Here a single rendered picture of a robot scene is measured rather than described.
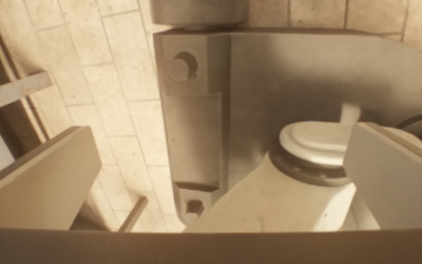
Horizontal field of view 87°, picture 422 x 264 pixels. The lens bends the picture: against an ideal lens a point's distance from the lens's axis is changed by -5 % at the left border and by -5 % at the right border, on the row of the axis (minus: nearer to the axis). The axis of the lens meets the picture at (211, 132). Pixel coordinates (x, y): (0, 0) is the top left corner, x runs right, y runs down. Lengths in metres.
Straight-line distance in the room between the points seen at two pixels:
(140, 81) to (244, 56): 0.38
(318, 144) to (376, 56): 0.21
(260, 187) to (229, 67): 0.24
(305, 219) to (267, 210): 0.04
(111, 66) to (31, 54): 0.30
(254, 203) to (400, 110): 0.34
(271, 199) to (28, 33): 0.86
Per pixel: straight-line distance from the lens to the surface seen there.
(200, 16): 0.43
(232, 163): 0.56
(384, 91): 0.51
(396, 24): 0.68
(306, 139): 0.36
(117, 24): 0.73
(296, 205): 0.32
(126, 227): 0.91
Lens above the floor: 0.62
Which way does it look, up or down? 59 degrees down
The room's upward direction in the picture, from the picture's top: 155 degrees counter-clockwise
